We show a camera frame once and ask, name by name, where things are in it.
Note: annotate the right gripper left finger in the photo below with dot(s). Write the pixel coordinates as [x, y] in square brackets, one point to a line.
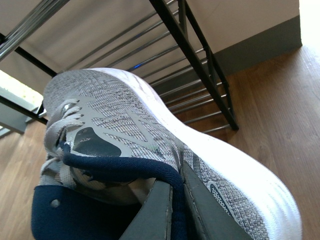
[154, 219]

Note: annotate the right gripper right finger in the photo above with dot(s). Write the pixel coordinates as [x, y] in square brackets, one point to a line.
[205, 217]

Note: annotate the grey sneaker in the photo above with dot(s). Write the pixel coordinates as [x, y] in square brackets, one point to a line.
[109, 137]

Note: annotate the black metal shoe rack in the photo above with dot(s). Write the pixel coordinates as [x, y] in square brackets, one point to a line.
[214, 80]

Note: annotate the grey window frame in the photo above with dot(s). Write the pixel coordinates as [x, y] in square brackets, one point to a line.
[16, 113]

